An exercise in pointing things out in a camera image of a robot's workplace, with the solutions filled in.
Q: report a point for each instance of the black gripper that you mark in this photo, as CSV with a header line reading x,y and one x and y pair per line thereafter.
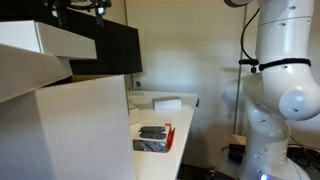
x,y
80,2

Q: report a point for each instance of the small white cardboard box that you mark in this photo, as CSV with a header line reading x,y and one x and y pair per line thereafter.
x,y
63,45
167,103

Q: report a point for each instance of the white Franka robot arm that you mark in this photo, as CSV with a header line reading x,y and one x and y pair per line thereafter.
x,y
283,33

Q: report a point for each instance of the white storage box lid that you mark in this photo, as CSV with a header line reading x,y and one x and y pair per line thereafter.
x,y
26,73

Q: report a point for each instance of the large white storage box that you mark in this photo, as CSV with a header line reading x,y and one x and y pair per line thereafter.
x,y
83,133

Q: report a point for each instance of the beige cardboard box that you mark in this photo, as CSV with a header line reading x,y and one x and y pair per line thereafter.
x,y
233,139

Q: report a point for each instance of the black electronics box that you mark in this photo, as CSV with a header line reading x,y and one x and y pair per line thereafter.
x,y
237,154

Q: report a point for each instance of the black computer monitor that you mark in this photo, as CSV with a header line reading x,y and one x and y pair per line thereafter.
x,y
113,50

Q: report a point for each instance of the grey monitor stand pole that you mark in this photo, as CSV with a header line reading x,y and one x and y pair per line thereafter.
x,y
133,81

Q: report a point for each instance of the black bar camera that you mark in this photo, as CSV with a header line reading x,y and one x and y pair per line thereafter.
x,y
248,62

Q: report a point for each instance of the black camera tripod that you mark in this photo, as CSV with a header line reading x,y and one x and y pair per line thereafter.
x,y
253,69

